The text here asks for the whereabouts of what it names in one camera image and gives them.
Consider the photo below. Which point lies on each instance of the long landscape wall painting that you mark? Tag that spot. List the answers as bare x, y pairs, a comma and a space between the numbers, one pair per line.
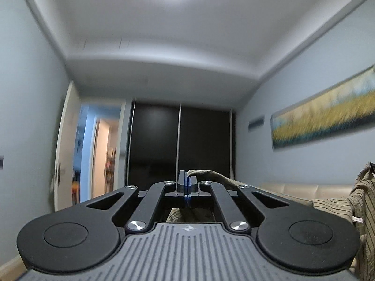
322, 117

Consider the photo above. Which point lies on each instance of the white door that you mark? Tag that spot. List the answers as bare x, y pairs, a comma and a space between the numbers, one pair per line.
66, 152

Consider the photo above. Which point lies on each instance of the olive striped shirt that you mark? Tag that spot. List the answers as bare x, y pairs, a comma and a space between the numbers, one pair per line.
363, 210

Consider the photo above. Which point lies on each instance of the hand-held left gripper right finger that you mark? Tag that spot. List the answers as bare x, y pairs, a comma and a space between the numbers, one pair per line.
193, 185

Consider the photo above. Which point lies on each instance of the wall switch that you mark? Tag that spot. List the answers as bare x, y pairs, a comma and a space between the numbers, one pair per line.
1, 163

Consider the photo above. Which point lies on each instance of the dark sliding-door wardrobe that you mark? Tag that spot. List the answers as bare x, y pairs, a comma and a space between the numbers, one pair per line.
158, 140

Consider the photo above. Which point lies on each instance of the beige padded headboard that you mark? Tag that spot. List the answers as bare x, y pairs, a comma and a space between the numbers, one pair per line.
301, 191

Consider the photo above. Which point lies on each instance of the grey wall vent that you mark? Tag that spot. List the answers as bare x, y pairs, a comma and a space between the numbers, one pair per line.
256, 123

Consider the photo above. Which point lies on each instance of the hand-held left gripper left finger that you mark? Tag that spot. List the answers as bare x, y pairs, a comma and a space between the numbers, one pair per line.
181, 183

